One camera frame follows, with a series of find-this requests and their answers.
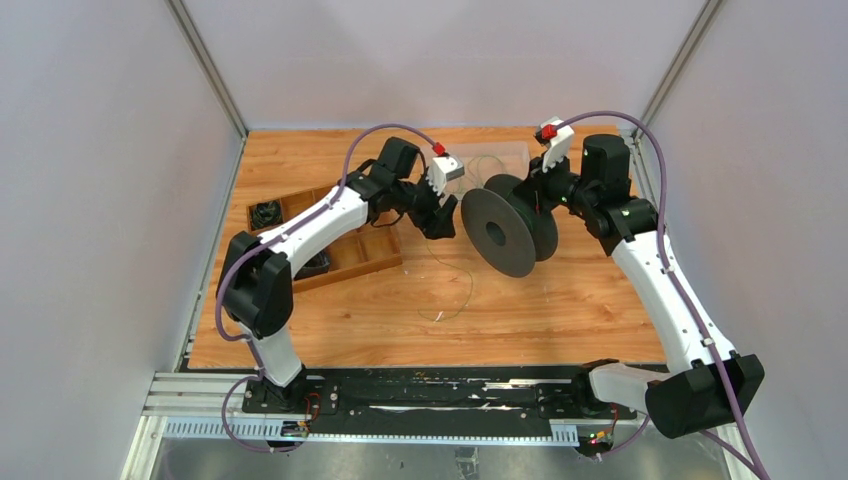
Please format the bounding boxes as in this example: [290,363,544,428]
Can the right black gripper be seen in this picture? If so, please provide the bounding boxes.
[513,148,596,215]

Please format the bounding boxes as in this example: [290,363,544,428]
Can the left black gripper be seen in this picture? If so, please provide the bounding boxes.
[394,168,458,240]

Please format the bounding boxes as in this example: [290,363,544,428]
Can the dark grey spool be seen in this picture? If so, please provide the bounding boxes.
[460,174,559,278]

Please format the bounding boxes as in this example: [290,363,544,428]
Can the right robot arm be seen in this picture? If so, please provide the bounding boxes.
[517,134,765,438]

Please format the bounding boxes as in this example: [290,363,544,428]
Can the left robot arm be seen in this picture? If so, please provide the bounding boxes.
[215,137,464,413]

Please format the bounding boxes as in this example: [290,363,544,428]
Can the wooden compartment tray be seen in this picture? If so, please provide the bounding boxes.
[246,185,403,293]

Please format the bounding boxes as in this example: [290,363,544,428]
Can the translucent plastic bin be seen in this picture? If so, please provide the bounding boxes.
[444,141,530,200]

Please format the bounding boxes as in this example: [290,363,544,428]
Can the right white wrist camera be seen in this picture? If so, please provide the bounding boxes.
[534,116,575,173]

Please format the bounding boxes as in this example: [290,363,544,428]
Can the green wires in bin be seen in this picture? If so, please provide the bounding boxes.
[463,154,508,179]

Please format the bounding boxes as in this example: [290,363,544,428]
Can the dark multicolour wire coil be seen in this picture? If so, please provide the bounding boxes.
[250,199,285,231]

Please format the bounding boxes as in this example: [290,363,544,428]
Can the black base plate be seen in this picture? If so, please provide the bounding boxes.
[241,365,637,440]

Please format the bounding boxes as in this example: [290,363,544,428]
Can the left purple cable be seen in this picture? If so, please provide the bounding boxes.
[214,123,448,455]

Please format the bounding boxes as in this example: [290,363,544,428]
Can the purple cable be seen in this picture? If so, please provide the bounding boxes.
[537,110,771,480]
[214,123,448,455]

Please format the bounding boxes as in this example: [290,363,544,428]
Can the aluminium frame rail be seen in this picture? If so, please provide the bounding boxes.
[122,370,760,480]

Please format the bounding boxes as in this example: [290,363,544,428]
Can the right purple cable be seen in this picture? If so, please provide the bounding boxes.
[537,110,771,480]

